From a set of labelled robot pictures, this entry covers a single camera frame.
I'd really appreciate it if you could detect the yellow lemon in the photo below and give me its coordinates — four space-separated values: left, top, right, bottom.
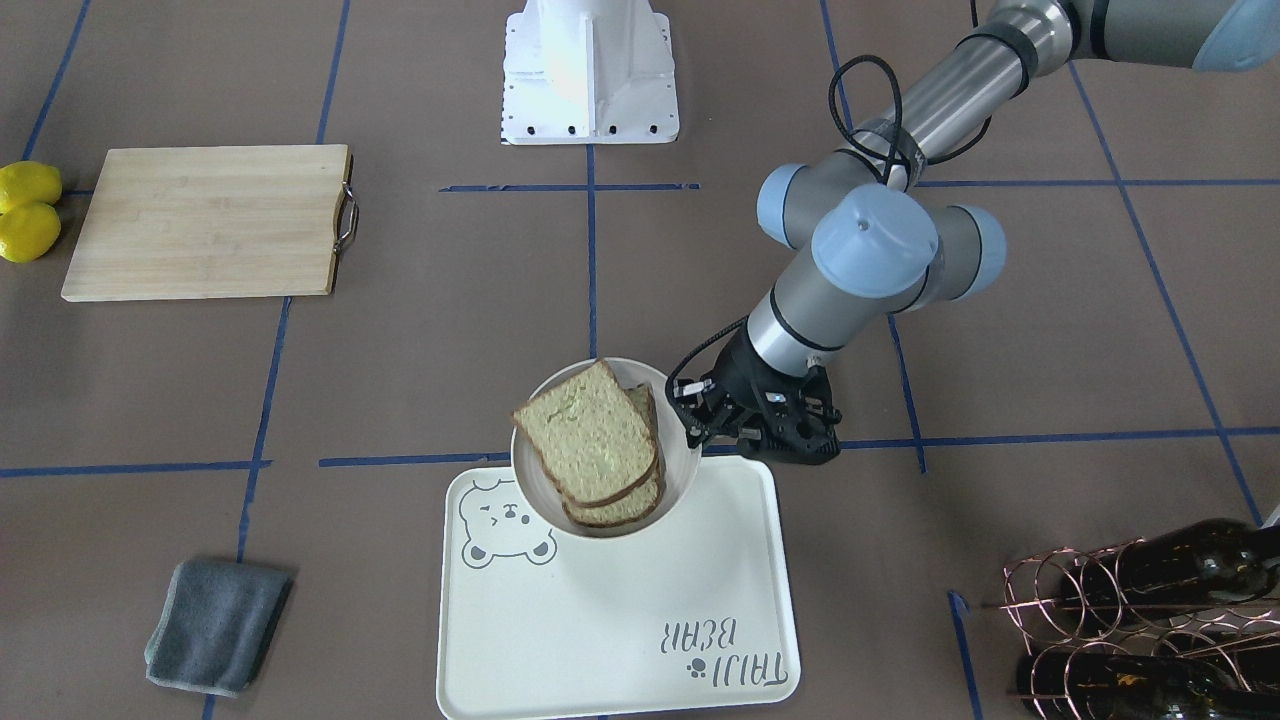
1 202 61 263
1 160 63 214

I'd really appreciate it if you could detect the white round plate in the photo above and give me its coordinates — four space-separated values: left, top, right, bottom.
509 357 701 538

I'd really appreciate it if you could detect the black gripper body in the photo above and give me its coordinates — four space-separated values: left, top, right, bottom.
716 329 842 465

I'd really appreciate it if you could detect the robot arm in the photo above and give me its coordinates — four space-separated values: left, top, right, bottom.
666 1 1277 465

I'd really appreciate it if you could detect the dark wine bottle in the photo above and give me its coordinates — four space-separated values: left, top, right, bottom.
1010 621 1279 719
1057 518 1279 632

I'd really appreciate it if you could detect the bread slice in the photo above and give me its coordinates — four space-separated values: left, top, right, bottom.
512 360 660 509
559 384 666 528

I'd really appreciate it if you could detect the wooden cutting board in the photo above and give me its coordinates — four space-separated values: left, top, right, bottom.
61 143 358 302

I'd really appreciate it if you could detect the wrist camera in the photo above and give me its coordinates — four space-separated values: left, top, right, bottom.
666 375 717 415

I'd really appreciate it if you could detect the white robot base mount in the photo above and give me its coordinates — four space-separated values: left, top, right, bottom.
500 1 681 146

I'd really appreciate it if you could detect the cream bear serving tray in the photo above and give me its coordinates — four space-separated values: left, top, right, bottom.
435 457 803 719

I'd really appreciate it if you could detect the grey folded cloth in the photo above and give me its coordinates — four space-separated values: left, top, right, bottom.
143 559 294 698

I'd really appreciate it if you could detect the copper wire bottle rack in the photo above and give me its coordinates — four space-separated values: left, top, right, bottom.
997 541 1277 719

